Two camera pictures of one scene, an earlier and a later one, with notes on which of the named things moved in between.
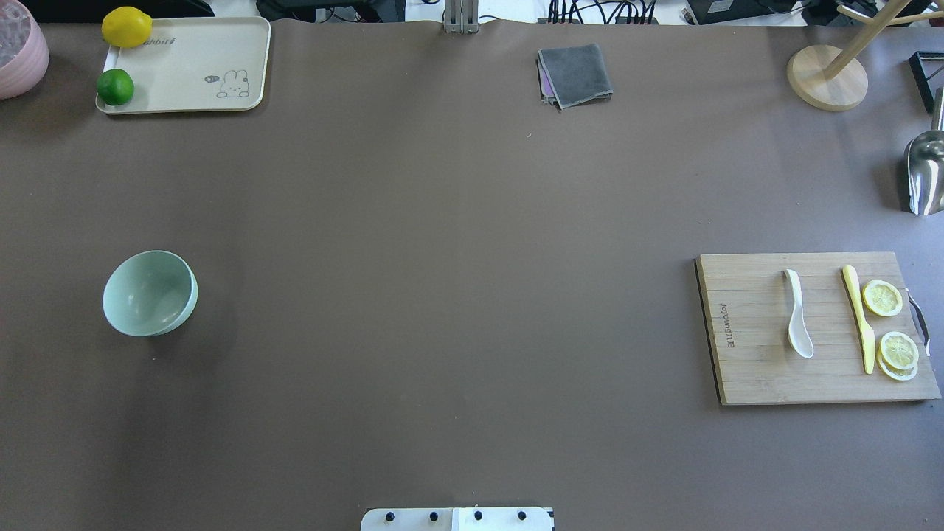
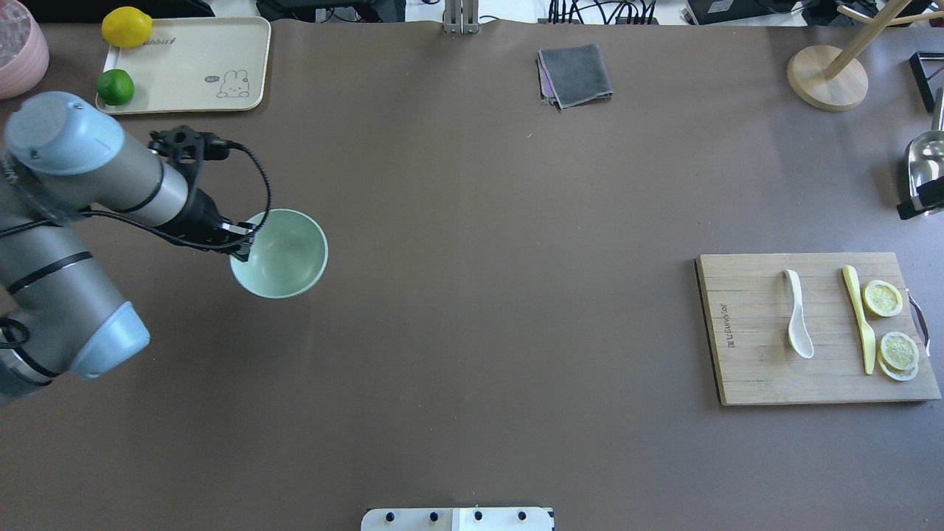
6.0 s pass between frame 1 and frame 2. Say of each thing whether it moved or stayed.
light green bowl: moved
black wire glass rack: stayed
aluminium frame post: stayed
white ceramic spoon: stayed
